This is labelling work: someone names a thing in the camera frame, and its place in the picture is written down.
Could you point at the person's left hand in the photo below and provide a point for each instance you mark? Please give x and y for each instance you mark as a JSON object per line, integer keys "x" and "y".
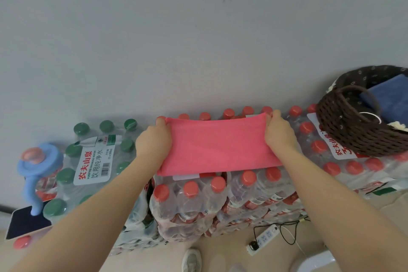
{"x": 154, "y": 144}

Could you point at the person's right hand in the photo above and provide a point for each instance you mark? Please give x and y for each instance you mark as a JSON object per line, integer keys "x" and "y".
{"x": 280, "y": 134}

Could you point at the pink towel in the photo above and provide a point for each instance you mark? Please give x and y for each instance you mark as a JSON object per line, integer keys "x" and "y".
{"x": 216, "y": 144}

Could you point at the brown wicker basket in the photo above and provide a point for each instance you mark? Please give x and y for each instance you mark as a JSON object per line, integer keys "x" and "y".
{"x": 344, "y": 134}

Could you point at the blue towel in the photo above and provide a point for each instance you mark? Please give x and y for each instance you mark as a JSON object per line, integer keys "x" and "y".
{"x": 392, "y": 99}

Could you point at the person's right forearm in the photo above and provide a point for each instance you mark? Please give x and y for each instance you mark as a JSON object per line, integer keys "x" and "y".
{"x": 344, "y": 211}

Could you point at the person's left forearm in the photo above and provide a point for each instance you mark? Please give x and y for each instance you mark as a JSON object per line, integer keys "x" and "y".
{"x": 89, "y": 217}

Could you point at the person's left shoe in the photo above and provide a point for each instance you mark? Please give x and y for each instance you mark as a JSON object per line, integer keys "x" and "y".
{"x": 191, "y": 262}

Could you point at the stack of bottled water packs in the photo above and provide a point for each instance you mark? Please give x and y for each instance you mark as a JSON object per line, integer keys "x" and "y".
{"x": 197, "y": 205}

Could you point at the white zip tie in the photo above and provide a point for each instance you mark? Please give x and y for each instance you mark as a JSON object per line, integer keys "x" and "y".
{"x": 374, "y": 116}

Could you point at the white power strip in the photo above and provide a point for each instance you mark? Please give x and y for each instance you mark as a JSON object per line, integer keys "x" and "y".
{"x": 264, "y": 238}

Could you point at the clear jug with blue lid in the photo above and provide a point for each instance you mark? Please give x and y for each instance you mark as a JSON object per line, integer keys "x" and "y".
{"x": 39, "y": 160}

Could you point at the black smartphone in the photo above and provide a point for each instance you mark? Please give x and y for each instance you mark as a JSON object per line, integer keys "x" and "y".
{"x": 22, "y": 224}

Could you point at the white gym frame grey panel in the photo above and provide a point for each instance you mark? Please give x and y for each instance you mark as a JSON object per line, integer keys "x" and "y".
{"x": 314, "y": 263}

